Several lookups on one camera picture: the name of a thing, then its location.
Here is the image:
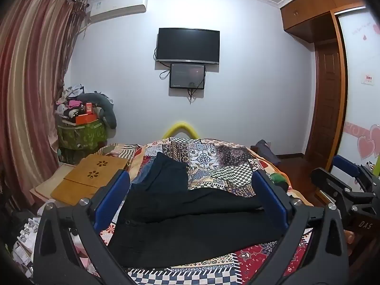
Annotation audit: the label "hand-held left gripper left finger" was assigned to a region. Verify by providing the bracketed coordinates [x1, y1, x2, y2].
[33, 170, 131, 285]

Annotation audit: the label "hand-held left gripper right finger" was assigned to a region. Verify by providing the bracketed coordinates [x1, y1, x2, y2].
[246, 170, 349, 285]

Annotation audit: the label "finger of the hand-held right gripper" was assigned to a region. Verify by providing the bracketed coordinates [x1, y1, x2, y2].
[312, 168, 357, 198]
[332, 155, 366, 186]

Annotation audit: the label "black pants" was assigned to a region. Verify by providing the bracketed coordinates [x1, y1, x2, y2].
[108, 188, 287, 269]

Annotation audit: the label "dark teal folded pants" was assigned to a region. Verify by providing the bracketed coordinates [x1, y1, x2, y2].
[131, 152, 189, 193]

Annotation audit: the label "wooden lap desk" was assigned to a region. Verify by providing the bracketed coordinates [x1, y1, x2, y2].
[50, 154, 129, 201]

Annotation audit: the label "blue jeans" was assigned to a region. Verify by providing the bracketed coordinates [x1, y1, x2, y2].
[133, 166, 153, 185]

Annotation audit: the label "dark grey bag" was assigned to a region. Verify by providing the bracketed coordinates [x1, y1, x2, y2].
[251, 139, 281, 165]

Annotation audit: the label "patchwork printed blanket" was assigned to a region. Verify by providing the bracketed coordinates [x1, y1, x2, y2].
[98, 138, 312, 285]

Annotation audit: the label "beige board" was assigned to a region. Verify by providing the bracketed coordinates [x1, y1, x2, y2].
[34, 163, 78, 199]

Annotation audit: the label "wooden door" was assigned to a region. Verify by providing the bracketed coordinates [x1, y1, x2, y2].
[306, 40, 348, 170]

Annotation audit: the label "green storage box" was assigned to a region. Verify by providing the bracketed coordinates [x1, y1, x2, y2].
[58, 119, 107, 150]

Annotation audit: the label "white wardrobe door with hearts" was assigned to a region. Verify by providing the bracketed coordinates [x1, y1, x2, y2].
[329, 6, 380, 185]

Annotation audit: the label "orange box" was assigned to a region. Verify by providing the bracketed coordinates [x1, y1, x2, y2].
[76, 113, 98, 125]

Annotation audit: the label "yellow foam hoop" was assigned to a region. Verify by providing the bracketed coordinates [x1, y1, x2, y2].
[162, 120, 201, 140]

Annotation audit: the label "clutter of small packets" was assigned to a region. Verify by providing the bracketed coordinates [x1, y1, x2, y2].
[12, 214, 42, 274]

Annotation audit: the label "pile of clothes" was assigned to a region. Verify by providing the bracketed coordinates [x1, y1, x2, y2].
[55, 85, 86, 118]

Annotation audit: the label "striped curtain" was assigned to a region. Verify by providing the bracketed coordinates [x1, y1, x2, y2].
[0, 0, 87, 208]

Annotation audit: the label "wooden overhead cabinet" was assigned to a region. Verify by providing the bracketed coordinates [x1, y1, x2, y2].
[280, 0, 369, 43]

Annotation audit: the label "white air conditioner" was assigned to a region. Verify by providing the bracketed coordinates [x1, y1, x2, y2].
[88, 0, 148, 23]

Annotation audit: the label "small black wall monitor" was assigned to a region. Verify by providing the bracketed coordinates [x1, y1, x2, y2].
[169, 63, 206, 90]

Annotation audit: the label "black wall television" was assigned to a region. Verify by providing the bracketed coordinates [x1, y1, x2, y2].
[156, 28, 221, 65]

